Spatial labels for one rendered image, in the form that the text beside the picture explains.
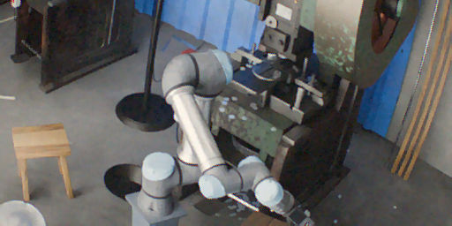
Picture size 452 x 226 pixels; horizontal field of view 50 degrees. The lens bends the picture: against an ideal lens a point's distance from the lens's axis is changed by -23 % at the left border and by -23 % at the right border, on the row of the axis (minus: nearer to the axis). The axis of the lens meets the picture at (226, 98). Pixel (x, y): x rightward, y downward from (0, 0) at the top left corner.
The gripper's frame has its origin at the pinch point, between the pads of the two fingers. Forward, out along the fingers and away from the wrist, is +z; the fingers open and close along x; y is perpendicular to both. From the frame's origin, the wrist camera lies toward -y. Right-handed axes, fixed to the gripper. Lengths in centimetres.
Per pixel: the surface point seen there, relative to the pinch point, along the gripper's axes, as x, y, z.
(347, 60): -52, 22, -16
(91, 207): 72, 99, 21
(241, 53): -36, 93, 22
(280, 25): -53, 72, 4
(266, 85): -30, 63, 11
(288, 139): -19, 44, 21
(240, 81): -24, 69, 5
